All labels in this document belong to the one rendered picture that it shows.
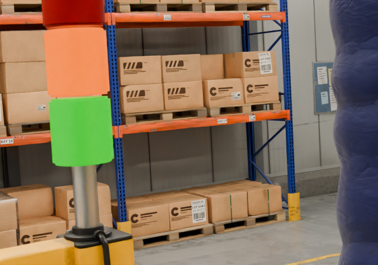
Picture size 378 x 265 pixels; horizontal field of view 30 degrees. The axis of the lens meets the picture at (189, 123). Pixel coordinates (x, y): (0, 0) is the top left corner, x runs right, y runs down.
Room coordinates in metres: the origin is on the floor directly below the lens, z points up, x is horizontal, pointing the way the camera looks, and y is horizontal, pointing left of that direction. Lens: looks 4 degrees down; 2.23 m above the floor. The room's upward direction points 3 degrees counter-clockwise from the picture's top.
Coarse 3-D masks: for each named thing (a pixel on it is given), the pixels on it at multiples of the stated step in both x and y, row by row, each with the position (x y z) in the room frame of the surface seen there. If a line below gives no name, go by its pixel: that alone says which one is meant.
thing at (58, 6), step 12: (48, 0) 0.55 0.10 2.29; (60, 0) 0.55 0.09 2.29; (72, 0) 0.55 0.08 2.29; (84, 0) 0.55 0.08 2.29; (96, 0) 0.56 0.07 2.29; (48, 12) 0.56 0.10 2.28; (60, 12) 0.55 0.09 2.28; (72, 12) 0.55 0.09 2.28; (84, 12) 0.55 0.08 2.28; (96, 12) 0.56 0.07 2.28; (48, 24) 0.56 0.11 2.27; (60, 24) 0.55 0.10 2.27; (72, 24) 0.55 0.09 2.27; (84, 24) 0.55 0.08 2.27; (96, 24) 0.56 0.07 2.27
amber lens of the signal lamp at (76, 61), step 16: (48, 32) 0.56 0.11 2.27; (64, 32) 0.55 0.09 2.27; (80, 32) 0.55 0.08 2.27; (96, 32) 0.56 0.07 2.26; (48, 48) 0.56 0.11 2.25; (64, 48) 0.55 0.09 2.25; (80, 48) 0.55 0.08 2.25; (96, 48) 0.56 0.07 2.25; (48, 64) 0.56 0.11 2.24; (64, 64) 0.55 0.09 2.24; (80, 64) 0.55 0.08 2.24; (96, 64) 0.56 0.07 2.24; (48, 80) 0.56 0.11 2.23; (64, 80) 0.55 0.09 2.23; (80, 80) 0.55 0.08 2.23; (96, 80) 0.56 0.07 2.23; (64, 96) 0.55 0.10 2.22
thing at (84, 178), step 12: (72, 168) 0.57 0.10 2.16; (84, 168) 0.56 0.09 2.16; (84, 180) 0.56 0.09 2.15; (96, 180) 0.57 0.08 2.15; (84, 192) 0.56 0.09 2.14; (96, 192) 0.57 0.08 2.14; (84, 204) 0.56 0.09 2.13; (96, 204) 0.57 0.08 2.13; (84, 216) 0.56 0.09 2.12; (96, 216) 0.57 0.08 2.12
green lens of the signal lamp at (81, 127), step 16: (96, 96) 0.58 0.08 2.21; (64, 112) 0.55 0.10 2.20; (80, 112) 0.55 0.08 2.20; (96, 112) 0.55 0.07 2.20; (64, 128) 0.55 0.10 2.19; (80, 128) 0.55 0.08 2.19; (96, 128) 0.55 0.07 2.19; (64, 144) 0.55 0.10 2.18; (80, 144) 0.55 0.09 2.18; (96, 144) 0.55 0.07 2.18; (112, 144) 0.57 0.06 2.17; (64, 160) 0.55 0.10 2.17; (80, 160) 0.55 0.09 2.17; (96, 160) 0.55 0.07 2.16
